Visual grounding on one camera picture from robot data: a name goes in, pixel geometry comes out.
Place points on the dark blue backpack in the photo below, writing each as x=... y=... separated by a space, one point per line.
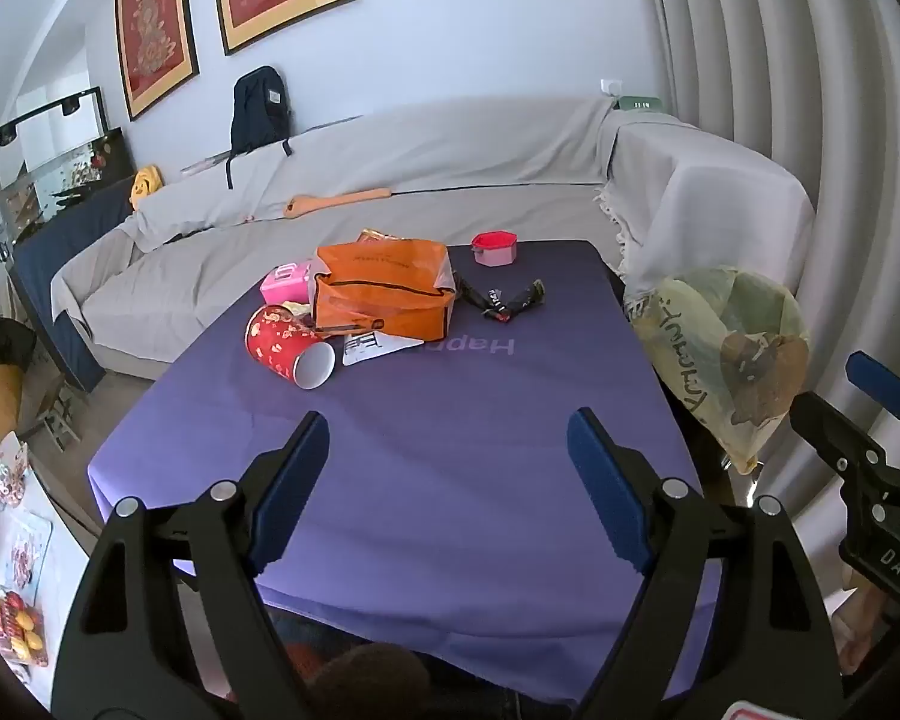
x=259 y=109

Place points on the black bag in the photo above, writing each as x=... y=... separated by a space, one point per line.
x=0 y=341

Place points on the plate of fruit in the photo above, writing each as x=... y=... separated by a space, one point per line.
x=15 y=626

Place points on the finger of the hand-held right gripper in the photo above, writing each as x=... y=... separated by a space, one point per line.
x=825 y=427
x=877 y=382

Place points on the person's right hand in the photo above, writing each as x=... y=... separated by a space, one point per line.
x=862 y=615

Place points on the orange paper bag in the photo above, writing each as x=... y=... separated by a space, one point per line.
x=382 y=292

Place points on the white printed card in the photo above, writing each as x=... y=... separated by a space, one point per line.
x=367 y=349

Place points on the dark blue cloth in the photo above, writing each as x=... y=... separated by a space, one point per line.
x=52 y=255

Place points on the green digital clock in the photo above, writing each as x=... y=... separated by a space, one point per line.
x=640 y=103

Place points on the glass fish tank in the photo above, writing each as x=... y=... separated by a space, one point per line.
x=45 y=165

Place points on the brown fuzzy object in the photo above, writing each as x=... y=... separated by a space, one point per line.
x=367 y=682

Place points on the small wooden stool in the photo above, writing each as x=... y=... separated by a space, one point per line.
x=60 y=420

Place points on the grey curtain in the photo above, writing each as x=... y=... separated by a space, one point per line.
x=795 y=90

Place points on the pink box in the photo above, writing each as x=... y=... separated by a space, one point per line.
x=281 y=285

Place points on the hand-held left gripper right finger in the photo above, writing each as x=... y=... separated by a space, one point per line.
x=607 y=487

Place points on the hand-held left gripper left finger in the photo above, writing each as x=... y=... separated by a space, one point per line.
x=292 y=487

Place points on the wooden back scratcher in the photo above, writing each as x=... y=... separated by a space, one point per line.
x=330 y=202

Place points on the printed mat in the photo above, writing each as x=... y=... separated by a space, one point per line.
x=22 y=555

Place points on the pink container with red lid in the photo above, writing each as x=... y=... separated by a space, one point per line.
x=495 y=251

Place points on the narrow red framed picture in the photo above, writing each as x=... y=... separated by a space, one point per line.
x=154 y=30

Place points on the red paper cup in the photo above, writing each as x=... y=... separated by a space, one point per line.
x=274 y=337

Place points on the black wrapper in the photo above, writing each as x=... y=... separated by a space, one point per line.
x=529 y=294
x=487 y=300

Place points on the grey covered sofa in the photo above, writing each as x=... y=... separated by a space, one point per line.
x=420 y=165

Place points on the yellow plush toy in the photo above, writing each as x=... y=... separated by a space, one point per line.
x=144 y=184

